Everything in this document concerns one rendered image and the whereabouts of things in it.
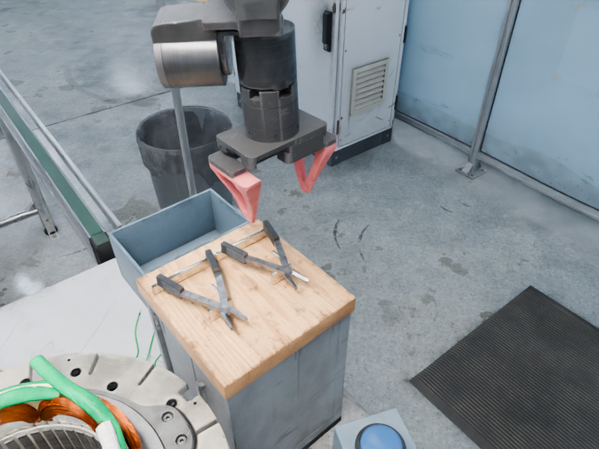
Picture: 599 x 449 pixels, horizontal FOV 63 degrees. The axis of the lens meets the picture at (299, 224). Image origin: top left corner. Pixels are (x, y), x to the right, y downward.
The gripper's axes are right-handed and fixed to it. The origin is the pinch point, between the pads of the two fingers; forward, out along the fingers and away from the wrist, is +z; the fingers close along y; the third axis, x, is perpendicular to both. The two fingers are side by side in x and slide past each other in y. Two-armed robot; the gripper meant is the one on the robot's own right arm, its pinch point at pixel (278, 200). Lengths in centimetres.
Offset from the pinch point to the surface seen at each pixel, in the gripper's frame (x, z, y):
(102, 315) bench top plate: -35, 37, 18
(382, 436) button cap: 23.4, 12.7, 6.7
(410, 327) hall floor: -31, 118, -80
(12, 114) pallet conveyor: -139, 37, 5
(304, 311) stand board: 7.8, 10.3, 3.2
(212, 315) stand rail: 2.3, 8.9, 12.1
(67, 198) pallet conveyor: -80, 38, 9
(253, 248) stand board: -4.8, 10.1, 1.3
